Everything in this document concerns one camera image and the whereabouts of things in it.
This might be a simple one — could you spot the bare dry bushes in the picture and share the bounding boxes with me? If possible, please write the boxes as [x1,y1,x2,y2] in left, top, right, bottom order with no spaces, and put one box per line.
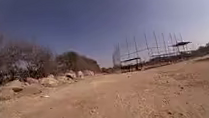
[0,36,57,89]

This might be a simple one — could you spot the dark open metal shelter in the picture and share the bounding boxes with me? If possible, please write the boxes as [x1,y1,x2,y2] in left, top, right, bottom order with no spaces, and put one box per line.
[118,57,143,74]

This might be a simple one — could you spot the dark green trees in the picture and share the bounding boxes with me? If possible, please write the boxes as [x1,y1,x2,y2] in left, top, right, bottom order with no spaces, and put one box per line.
[55,49,102,76]

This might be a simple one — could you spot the tall pole net fence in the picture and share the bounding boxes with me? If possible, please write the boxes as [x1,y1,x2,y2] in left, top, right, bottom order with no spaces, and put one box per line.
[111,29,194,70]

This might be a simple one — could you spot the sandy dirt track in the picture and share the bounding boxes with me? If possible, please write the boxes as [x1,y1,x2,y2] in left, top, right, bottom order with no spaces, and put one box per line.
[0,51,209,118]

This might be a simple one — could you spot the row of pale boulders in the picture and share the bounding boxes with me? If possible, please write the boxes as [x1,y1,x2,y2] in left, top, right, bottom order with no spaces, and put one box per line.
[0,68,97,102]

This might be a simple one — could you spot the raised canopy platform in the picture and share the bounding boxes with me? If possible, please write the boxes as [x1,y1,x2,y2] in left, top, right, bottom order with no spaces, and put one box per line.
[168,40,193,57]

